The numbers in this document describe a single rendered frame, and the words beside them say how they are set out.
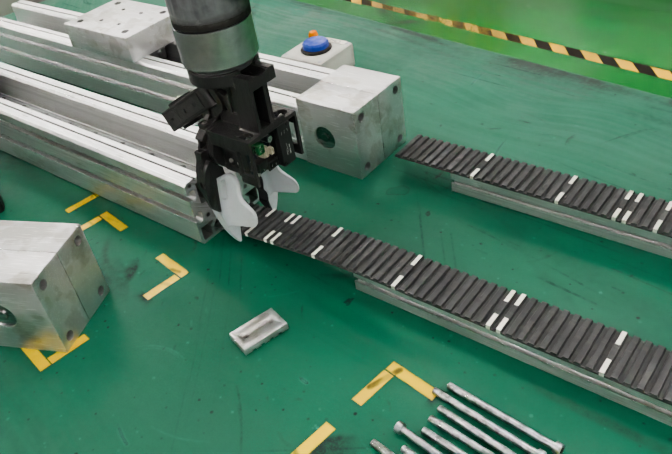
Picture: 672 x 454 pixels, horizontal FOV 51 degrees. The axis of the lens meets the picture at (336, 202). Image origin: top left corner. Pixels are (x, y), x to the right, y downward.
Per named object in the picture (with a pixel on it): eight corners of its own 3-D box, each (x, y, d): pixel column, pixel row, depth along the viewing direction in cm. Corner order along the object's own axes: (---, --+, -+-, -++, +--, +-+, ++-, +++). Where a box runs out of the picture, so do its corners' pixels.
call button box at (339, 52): (358, 77, 111) (353, 40, 107) (319, 106, 105) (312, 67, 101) (318, 69, 115) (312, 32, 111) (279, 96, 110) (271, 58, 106)
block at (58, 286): (120, 275, 80) (91, 208, 74) (67, 353, 71) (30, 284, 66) (44, 270, 83) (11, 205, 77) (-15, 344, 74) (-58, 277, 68)
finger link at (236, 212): (251, 264, 76) (246, 186, 72) (213, 246, 79) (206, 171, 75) (271, 252, 78) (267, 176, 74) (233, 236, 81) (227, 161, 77)
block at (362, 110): (416, 132, 96) (411, 67, 90) (362, 180, 88) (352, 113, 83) (363, 117, 101) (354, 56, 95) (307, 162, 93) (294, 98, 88)
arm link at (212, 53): (155, 27, 66) (217, -5, 71) (168, 72, 69) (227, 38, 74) (209, 40, 62) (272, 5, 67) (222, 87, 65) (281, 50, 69)
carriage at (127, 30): (192, 50, 114) (180, 9, 110) (139, 80, 108) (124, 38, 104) (130, 35, 123) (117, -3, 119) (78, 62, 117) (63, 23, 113)
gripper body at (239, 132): (258, 195, 71) (231, 87, 64) (200, 173, 76) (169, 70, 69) (307, 157, 75) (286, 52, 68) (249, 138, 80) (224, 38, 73)
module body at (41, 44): (352, 125, 99) (344, 70, 94) (307, 162, 93) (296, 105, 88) (39, 39, 144) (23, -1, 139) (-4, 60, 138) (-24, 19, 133)
